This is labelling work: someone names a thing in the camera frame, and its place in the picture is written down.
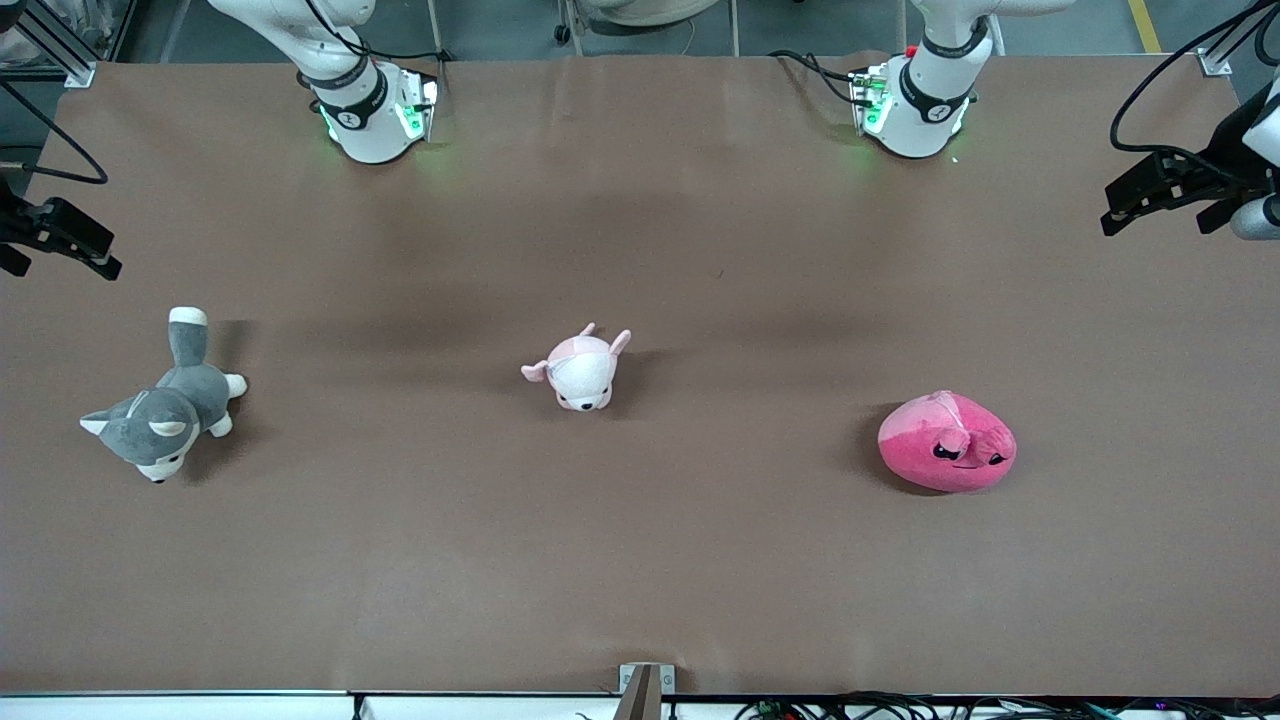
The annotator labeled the hot pink round plush toy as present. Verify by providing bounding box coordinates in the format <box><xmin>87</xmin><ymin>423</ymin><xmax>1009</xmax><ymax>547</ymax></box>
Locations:
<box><xmin>877</xmin><ymin>390</ymin><xmax>1018</xmax><ymax>494</ymax></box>

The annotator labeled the grey white husky plush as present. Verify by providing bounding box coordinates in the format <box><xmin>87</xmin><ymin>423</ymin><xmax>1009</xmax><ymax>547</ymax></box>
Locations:
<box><xmin>80</xmin><ymin>306</ymin><xmax>249</xmax><ymax>484</ymax></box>

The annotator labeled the light pink plush puppy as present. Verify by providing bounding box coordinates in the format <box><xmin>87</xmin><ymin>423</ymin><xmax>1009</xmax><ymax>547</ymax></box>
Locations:
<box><xmin>520</xmin><ymin>322</ymin><xmax>633</xmax><ymax>413</ymax></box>

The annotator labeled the white chair with metal legs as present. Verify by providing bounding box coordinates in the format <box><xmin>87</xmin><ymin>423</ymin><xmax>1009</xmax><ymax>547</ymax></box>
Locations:
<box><xmin>555</xmin><ymin>0</ymin><xmax>741</xmax><ymax>57</ymax></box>

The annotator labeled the aluminium frame profile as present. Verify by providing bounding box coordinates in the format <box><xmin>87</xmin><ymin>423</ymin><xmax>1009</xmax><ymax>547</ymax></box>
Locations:
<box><xmin>0</xmin><ymin>0</ymin><xmax>97</xmax><ymax>89</ymax></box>
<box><xmin>1196</xmin><ymin>0</ymin><xmax>1280</xmax><ymax>78</ymax></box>

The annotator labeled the black left arm base cable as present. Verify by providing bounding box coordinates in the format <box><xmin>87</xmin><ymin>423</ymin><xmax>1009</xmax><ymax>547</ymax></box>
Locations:
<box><xmin>767</xmin><ymin>49</ymin><xmax>863</xmax><ymax>107</ymax></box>

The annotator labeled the white table edge rail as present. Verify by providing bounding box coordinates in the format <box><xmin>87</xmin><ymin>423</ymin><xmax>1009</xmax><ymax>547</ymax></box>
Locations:
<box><xmin>0</xmin><ymin>689</ymin><xmax>1280</xmax><ymax>720</ymax></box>

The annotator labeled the black cable bundle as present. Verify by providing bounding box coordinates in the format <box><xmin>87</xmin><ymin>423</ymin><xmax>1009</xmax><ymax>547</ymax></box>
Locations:
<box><xmin>735</xmin><ymin>692</ymin><xmax>1280</xmax><ymax>720</ymax></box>

